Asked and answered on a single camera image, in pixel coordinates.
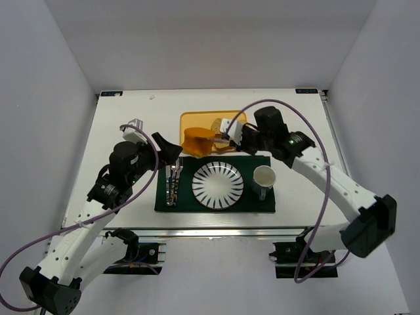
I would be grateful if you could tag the metal tongs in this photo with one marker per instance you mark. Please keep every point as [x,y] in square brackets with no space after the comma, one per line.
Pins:
[215,140]

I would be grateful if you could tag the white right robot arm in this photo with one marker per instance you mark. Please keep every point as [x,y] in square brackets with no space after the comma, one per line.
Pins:
[370,219]

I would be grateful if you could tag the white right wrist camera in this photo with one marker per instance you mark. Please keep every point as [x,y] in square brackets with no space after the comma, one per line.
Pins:
[231,130]

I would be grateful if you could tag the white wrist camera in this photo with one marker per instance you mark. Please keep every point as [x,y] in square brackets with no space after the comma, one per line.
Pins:
[132,135]
[231,130]

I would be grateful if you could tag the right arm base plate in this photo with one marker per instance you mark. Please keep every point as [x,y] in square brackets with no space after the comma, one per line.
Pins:
[286,255]

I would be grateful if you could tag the blue label corner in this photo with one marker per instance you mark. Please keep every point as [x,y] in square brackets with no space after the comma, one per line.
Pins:
[306,91]
[111,93]

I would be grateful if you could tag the seeded bread slice upper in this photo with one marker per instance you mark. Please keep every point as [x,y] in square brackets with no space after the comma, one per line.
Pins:
[216,125]

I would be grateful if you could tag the yellow plastic tray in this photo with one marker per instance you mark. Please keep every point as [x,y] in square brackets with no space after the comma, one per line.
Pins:
[204,119]

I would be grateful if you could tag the round orange bread loaf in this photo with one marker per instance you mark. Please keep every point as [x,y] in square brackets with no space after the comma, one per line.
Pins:
[196,141]

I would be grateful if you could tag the seeded bread slice lower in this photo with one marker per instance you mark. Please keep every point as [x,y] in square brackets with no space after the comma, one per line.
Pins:
[220,148]

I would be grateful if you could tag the blue label left corner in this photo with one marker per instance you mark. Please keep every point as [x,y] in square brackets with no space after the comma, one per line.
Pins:
[111,93]

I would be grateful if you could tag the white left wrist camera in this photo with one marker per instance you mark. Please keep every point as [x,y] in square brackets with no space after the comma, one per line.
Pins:
[132,135]

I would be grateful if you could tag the white mug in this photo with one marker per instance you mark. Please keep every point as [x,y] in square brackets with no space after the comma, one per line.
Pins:
[264,178]

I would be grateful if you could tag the blue label right corner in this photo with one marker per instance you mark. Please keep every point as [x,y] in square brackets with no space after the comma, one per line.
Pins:
[306,91]

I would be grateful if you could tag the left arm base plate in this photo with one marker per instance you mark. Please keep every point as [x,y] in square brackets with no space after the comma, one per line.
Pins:
[149,261]

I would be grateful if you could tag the dark green placemat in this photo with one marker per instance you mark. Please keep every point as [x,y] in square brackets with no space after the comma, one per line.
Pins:
[186,202]

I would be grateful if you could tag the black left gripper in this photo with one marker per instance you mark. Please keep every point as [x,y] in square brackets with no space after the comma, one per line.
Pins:
[157,151]

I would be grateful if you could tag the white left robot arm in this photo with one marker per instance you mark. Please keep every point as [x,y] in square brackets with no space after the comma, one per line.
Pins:
[57,282]

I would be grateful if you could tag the metal spoon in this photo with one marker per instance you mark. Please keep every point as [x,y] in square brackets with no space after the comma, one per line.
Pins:
[168,181]

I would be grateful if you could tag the seeded bread slice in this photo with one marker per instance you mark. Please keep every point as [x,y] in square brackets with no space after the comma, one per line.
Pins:
[216,125]
[220,148]

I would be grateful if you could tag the white blue striped plate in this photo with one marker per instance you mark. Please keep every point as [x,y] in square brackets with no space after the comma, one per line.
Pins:
[217,185]

